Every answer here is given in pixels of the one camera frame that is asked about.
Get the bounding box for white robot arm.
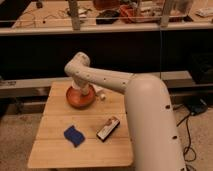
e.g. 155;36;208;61
64;52;187;171

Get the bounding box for black floor cable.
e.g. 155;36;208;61
173;105;198;171

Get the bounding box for black object on bench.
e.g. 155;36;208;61
96;10;119;25

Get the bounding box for black power adapter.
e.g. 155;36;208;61
185;99;208;116

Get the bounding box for grey metal post left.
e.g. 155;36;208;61
68;0;80;31

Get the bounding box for grey metal post right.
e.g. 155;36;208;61
160;0;174;28

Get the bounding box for white plastic bottle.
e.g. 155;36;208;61
93;85;106;100

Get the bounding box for orange ceramic bowl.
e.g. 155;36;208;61
66;86;95;108

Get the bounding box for orange object on bench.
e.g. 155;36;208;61
119;4;139;23

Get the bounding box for white ceramic cup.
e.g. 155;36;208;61
81;85;89;95

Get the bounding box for blue sponge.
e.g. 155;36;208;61
64;125;85;147

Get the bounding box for grey metal post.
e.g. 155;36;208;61
160;0;174;28
68;0;80;31

